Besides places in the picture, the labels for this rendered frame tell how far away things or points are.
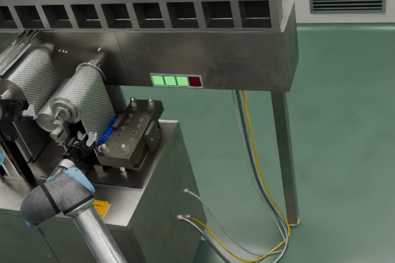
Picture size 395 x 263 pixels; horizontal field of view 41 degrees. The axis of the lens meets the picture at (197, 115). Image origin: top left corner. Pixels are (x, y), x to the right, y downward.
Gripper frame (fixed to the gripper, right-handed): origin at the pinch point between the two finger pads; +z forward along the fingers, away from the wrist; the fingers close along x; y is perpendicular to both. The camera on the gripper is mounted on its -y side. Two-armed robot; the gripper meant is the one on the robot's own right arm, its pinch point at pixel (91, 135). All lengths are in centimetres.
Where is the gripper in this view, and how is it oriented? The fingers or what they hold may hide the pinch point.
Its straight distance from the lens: 239.0
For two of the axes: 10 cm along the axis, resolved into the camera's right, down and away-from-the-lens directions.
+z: 3.0, -6.5, 7.0
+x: -9.4, -0.5, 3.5
